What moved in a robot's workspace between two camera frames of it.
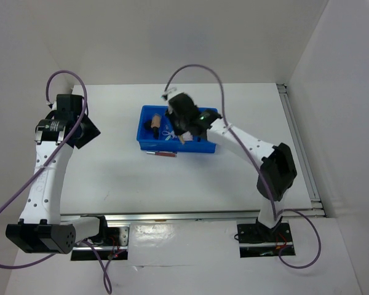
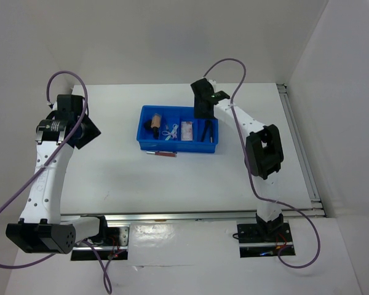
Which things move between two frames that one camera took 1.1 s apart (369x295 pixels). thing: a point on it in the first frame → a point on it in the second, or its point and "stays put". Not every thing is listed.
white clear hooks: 166,133 stays put
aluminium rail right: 317,206 stays put
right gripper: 178,131 → 197,113
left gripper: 92,131 stays put
